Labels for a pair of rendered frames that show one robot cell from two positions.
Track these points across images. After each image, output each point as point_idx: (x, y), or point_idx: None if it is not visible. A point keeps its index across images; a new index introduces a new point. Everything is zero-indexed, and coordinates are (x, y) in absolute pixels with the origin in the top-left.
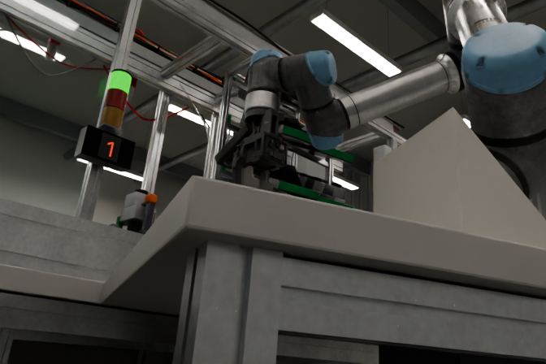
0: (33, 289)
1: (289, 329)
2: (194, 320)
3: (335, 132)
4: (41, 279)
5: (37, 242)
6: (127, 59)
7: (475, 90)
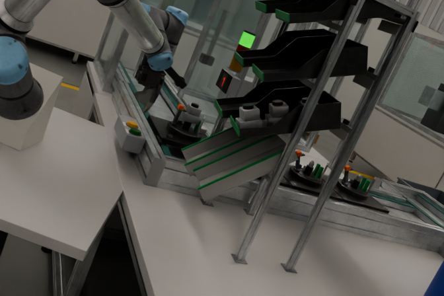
0: (100, 123)
1: None
2: None
3: (147, 57)
4: (101, 121)
5: (125, 113)
6: (260, 20)
7: None
